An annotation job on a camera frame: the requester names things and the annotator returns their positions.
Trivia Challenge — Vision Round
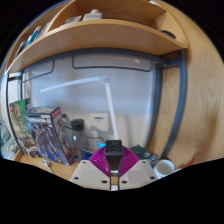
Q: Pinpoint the thin black cable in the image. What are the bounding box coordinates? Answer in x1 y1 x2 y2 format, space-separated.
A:
63 124 105 142

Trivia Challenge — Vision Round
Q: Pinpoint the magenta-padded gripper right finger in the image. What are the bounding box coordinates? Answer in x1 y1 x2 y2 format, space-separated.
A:
116 145 159 192

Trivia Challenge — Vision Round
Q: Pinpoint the blue robot model kit box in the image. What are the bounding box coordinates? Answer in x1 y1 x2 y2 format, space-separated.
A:
24 105 75 166

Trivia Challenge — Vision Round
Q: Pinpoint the black charger block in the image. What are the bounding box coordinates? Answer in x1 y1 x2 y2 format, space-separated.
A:
104 139 125 178

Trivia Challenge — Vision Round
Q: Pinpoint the dark green round container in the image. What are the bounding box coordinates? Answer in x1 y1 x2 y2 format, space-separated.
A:
129 144 148 160

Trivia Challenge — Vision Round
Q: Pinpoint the white wall socket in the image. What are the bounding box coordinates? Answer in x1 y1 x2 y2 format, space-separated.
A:
88 112 110 133

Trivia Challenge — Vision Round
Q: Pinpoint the green tree figure kit box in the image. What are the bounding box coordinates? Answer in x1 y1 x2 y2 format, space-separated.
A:
8 98 43 158

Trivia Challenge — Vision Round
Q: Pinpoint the wooden shelf unit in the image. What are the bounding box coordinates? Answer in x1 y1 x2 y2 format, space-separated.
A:
4 0 189 76

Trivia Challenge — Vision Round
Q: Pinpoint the white mug with black print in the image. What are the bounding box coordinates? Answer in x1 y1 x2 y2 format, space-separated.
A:
153 158 176 179

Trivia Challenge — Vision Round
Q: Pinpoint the white power strip cable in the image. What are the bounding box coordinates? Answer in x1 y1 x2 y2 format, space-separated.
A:
43 159 54 173

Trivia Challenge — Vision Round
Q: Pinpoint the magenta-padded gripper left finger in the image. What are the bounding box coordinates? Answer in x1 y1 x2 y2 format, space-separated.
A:
69 146 113 192

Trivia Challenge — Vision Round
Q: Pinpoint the bed with blue bedding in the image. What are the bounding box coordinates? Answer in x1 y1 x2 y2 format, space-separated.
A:
0 116 19 161

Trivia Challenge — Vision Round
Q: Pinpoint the white desk lamp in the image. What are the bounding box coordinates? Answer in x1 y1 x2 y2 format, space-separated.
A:
39 75 119 141

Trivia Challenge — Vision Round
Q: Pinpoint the grey metal desk frame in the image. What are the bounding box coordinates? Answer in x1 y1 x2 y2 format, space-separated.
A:
5 48 188 161

